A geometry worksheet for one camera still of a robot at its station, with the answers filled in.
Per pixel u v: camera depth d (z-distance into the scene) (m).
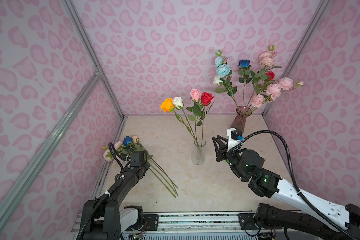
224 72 0.78
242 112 0.98
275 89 0.75
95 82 0.85
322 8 0.69
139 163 0.68
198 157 0.87
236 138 0.52
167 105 0.69
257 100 0.82
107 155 0.95
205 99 0.65
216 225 0.73
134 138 1.01
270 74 0.88
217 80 0.83
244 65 0.86
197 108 0.74
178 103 0.69
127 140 0.95
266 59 0.82
